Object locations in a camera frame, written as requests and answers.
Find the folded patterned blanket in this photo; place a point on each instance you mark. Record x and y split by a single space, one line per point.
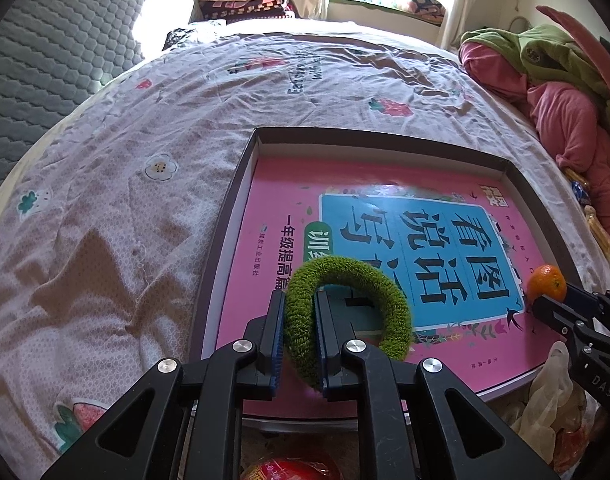
427 8

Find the pink children's book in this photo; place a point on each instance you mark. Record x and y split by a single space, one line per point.
285 200

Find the blue packet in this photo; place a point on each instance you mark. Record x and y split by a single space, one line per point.
581 191

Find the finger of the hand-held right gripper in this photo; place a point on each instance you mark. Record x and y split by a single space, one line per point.
585 300
557 316

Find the orange mandarin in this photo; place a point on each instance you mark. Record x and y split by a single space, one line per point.
547 282

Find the green fuzzy hair scrunchie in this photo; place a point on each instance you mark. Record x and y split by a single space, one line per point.
299 310

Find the green garment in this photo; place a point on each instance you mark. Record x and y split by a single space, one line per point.
550 52

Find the pink quilt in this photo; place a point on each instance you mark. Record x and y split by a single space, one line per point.
560 120

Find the red snack packet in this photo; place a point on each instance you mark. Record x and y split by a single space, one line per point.
290 470

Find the crumpled clear plastic bag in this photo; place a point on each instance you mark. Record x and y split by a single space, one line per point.
545 400

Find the dark cardboard box tray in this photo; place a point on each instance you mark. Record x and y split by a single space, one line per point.
235 195

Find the yellow packet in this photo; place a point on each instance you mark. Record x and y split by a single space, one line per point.
600 232

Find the dark patterned cloth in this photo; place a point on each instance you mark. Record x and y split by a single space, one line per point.
180 37

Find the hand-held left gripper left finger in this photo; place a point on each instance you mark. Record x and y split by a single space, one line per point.
277 345

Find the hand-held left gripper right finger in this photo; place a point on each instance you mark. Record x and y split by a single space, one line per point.
319 345

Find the grey quilted headboard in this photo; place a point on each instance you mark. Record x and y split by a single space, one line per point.
55 60

